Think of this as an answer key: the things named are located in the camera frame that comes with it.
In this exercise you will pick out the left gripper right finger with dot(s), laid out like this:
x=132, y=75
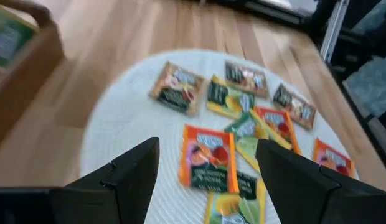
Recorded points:
x=305, y=199

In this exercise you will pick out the wooden three-compartment box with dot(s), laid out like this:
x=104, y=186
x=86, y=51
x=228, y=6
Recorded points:
x=28, y=93

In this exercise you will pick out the yellow-green tea bag packet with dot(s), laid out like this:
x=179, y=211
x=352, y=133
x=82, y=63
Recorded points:
x=233, y=202
x=244, y=130
x=9, y=40

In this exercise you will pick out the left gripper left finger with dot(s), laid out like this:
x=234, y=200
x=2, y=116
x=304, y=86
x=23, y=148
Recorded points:
x=118, y=193

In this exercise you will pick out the yellow tea bag packet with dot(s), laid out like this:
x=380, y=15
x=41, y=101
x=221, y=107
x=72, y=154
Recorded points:
x=228, y=98

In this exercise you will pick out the white round woven placemat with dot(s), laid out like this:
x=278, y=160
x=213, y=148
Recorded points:
x=127, y=109

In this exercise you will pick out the brown tea bag packet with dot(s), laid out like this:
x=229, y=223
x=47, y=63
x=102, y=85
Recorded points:
x=294, y=105
x=246, y=78
x=177, y=88

